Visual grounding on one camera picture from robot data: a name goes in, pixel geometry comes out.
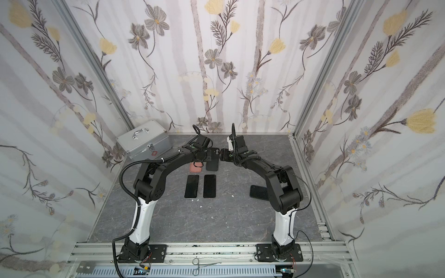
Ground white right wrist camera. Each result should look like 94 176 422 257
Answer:
227 136 234 152

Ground pink phone case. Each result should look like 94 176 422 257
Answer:
190 162 203 173

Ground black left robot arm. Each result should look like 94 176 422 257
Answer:
112 134 220 264

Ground metal forceps scissors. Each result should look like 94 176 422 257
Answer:
192 258 220 276

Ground aluminium corner frame post left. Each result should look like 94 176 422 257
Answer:
52 0 135 130

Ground silver aluminium case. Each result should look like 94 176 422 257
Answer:
117 120 172 161

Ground white perforated cable tray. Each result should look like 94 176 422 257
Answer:
76 265 282 278

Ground phone with black screen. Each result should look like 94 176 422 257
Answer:
184 175 199 199

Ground black phone case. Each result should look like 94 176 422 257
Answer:
206 158 219 171

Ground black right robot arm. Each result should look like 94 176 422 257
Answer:
220 124 304 260

